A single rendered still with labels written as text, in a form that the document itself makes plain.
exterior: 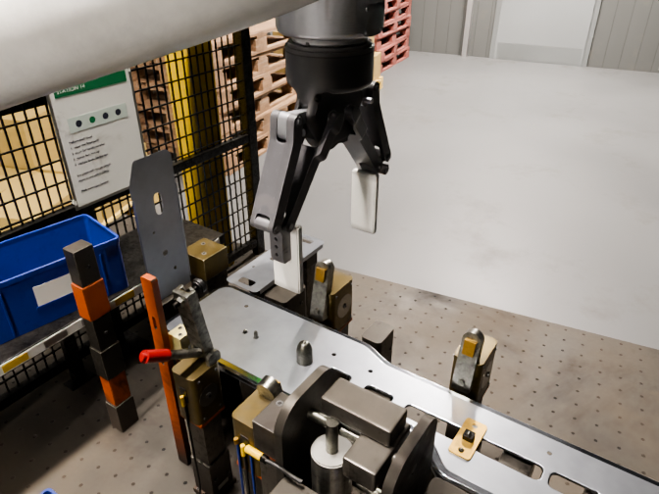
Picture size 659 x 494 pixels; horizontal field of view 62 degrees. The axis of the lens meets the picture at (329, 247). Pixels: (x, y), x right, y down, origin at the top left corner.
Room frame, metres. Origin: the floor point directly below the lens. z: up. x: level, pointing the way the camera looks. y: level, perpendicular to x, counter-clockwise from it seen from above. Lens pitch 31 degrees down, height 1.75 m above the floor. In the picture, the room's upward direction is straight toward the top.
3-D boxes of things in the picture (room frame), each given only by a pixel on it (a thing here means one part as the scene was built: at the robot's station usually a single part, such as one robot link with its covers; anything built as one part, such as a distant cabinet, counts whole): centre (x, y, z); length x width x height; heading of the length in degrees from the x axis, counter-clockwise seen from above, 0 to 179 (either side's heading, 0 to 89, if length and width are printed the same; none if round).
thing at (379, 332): (0.93, -0.11, 0.84); 0.10 x 0.05 x 0.29; 146
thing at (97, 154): (1.28, 0.55, 1.30); 0.23 x 0.02 x 0.31; 146
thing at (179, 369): (0.74, 0.25, 0.87); 0.10 x 0.07 x 0.35; 146
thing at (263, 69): (4.85, 0.95, 0.50); 1.44 x 0.96 x 1.00; 155
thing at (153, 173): (1.04, 0.37, 1.17); 0.12 x 0.01 x 0.34; 146
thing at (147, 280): (0.81, 0.32, 0.95); 0.03 x 0.01 x 0.50; 56
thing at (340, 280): (1.04, -0.02, 0.87); 0.12 x 0.07 x 0.35; 146
